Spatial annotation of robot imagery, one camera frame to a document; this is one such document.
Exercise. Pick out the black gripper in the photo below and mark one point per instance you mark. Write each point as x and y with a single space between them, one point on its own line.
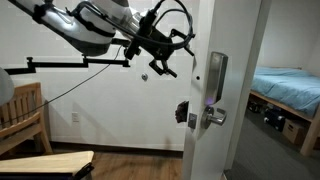
156 45

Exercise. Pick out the white room door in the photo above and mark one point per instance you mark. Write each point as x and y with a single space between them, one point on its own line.
206 150

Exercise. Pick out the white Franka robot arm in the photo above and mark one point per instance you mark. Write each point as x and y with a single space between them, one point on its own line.
76 26

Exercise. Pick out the silver door latch plate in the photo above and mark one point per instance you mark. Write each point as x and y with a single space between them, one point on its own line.
192 120

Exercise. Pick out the silver electronic lock plate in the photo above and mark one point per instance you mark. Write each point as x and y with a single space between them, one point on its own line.
215 76

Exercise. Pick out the small dark item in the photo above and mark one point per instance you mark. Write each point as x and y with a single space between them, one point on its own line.
255 106

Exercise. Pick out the black bag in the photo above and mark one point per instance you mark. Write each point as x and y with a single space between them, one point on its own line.
275 118

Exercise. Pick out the blue bed mattress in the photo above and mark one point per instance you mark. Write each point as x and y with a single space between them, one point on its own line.
286 86

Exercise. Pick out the cardboard box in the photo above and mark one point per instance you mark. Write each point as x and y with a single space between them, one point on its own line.
294 131

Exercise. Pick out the wooden slatted chair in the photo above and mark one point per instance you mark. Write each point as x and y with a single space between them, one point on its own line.
23 103

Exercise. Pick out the light wooden table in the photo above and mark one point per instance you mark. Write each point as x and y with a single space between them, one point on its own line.
43 163

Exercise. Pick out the white rounded object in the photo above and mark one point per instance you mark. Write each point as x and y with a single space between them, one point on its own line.
5 88

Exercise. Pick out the round silver wall doorstop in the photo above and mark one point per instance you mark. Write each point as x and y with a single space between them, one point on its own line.
144 77

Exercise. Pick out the dark wall baseboard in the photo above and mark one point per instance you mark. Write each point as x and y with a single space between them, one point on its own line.
116 149

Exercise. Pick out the white wall outlet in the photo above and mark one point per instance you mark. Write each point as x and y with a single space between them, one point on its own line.
75 117

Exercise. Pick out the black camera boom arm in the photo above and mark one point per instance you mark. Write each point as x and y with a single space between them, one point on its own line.
60 64

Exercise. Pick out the wooden bed frame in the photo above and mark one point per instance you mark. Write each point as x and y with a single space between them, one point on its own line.
308 136

